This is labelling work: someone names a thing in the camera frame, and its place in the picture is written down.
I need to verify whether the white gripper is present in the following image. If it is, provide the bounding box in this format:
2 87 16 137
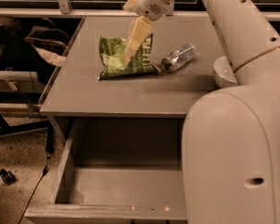
123 0 172 62

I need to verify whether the green jalapeno chip bag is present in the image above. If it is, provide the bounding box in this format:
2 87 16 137
99 35 157 80

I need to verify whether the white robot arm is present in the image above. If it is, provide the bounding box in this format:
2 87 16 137
124 0 280 224

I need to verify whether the dark bag on chair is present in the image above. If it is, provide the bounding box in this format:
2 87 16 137
25 25 70 67

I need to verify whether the open grey top drawer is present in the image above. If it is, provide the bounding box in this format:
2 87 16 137
25 118 188 224

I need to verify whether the crushed silver can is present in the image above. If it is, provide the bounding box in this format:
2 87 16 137
161 44 195 74

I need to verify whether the metal window railing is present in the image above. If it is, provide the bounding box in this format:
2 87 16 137
0 0 280 21

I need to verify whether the grey cabinet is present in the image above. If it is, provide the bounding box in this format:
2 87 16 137
41 12 223 140

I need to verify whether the white ceramic bowl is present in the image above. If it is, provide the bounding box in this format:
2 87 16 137
213 57 238 89

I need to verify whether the black office chair base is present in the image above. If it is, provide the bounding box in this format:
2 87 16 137
0 103 55 185

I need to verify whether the black cable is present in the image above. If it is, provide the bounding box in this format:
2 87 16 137
12 68 52 224

